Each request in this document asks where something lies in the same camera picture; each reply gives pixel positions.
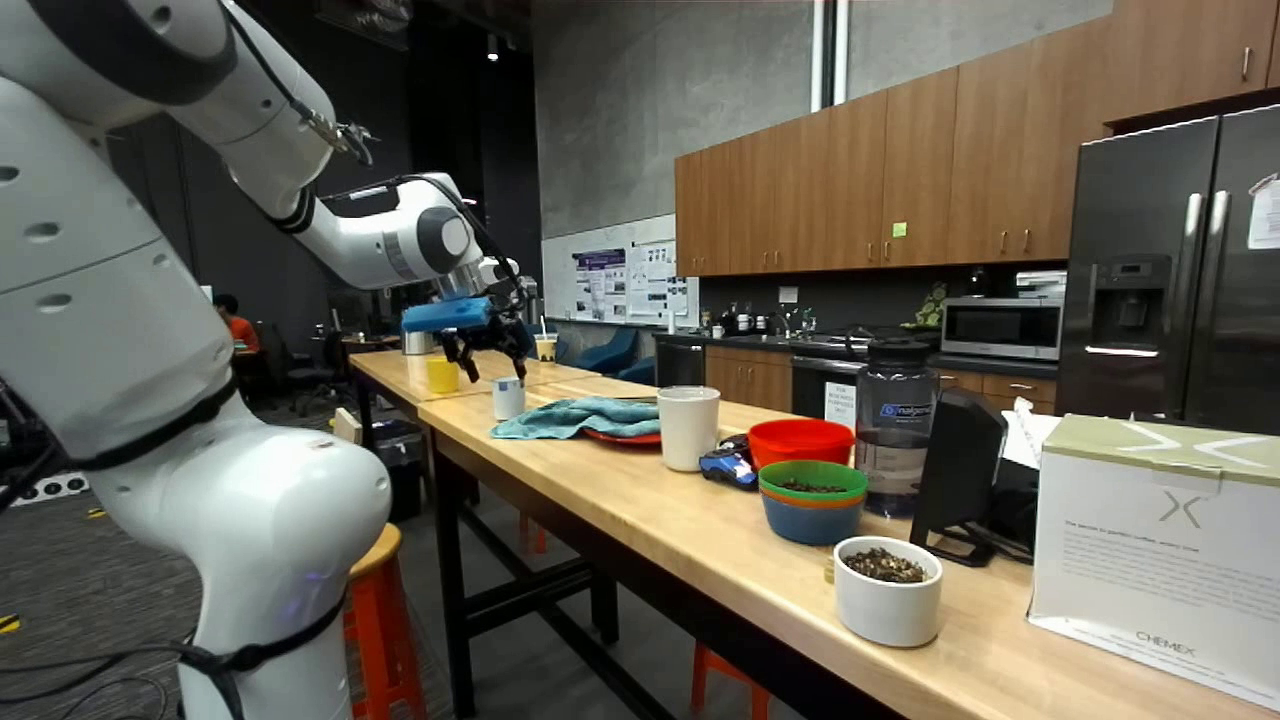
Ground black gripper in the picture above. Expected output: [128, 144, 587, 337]
[439, 261, 540, 387]

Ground blue towel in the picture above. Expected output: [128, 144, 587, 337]
[487, 392, 662, 443]

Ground small white can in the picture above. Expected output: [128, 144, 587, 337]
[487, 377, 527, 428]

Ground yellow mug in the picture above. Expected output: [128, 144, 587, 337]
[420, 353, 473, 401]

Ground wooden table black legs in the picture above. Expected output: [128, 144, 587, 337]
[342, 347, 562, 443]
[417, 363, 1280, 720]

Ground blue chair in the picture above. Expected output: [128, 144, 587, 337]
[562, 326, 658, 387]

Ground red bowl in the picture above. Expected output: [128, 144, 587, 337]
[583, 426, 662, 456]
[744, 415, 861, 472]

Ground tall white cup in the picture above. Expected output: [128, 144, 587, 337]
[656, 384, 725, 477]

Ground person in orange shirt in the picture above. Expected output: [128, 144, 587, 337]
[215, 291, 267, 363]

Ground brown wooden lower cabinet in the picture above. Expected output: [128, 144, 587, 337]
[700, 346, 799, 412]
[930, 368, 1063, 415]

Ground blue and black object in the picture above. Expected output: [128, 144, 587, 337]
[694, 440, 759, 491]

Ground orange stool wooden seat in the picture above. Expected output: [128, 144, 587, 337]
[340, 519, 433, 720]

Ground black built-in oven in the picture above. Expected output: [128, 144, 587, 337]
[788, 353, 872, 433]

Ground green bowl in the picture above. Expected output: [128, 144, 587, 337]
[756, 460, 872, 511]

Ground blue bowl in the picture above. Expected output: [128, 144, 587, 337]
[759, 491, 869, 551]

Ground long brown upper cabinets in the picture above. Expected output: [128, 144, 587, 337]
[671, 12, 1114, 281]

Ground orange metal stool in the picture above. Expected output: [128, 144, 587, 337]
[686, 639, 770, 720]

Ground small green plant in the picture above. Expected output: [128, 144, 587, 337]
[902, 284, 950, 334]

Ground white bowl with dark contents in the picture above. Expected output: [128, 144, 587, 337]
[829, 532, 948, 652]

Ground silver microwave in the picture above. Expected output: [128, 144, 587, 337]
[935, 291, 1069, 363]

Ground stainless steel refrigerator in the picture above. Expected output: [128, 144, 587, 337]
[1056, 102, 1280, 433]

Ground white box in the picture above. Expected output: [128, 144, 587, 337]
[1026, 412, 1280, 717]

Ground brown cabinet above refrigerator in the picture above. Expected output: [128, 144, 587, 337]
[1098, 0, 1280, 133]

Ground white paper on refrigerator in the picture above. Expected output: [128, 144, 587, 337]
[1245, 171, 1280, 256]

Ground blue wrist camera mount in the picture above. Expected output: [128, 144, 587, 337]
[400, 291, 495, 337]

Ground white wall poster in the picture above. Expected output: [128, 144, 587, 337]
[540, 216, 702, 337]

